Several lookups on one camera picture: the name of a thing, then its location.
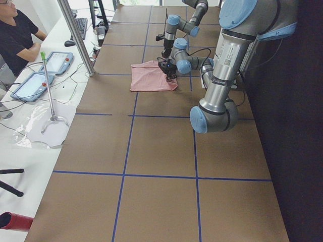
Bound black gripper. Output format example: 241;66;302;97
166;60;177;81
161;39;174;57

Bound pink Snoopy t-shirt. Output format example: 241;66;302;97
130;60;178;92

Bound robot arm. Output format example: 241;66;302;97
159;0;299;133
158;0;208;58

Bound black keyboard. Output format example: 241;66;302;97
75;18;88;40

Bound black computer mouse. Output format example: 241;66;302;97
64;40;75;47

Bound upper teach pendant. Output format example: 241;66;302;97
40;51;74;76

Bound teach pendant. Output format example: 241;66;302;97
40;51;74;76
10;72;47;102

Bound metal rod with green tip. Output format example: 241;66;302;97
40;51;70;134

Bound lower teach pendant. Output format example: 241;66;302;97
10;72;47;102

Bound clear plastic sheet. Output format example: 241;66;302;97
21;100;76;148

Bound seated person black shirt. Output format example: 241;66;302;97
1;1;47;77

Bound black tripod legs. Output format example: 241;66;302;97
1;168;24;197

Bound red cylinder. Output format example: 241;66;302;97
1;212;33;232

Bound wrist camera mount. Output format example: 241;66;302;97
155;34;166;41
157;57;171;74

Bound black camera cable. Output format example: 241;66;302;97
157;47;212;63
162;8;169;38

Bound aluminium frame post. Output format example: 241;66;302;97
57;0;95;77

